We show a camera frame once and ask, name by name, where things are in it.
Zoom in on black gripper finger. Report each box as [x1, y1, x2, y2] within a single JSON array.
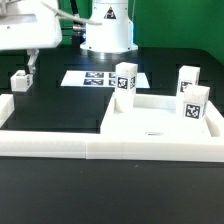
[[25, 49, 39, 74]]

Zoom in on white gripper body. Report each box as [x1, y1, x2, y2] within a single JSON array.
[[0, 0, 62, 50]]

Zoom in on white square tabletop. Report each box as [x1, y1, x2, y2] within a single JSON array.
[[99, 93, 224, 137]]

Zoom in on white sheet with AprilTags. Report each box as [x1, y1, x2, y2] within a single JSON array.
[[60, 70, 151, 90]]

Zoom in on white camera cable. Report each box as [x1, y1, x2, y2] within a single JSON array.
[[41, 0, 103, 27]]

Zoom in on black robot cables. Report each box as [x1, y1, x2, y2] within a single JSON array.
[[59, 0, 88, 39]]

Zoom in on white U-shaped obstacle wall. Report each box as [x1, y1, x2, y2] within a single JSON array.
[[0, 93, 224, 163]]

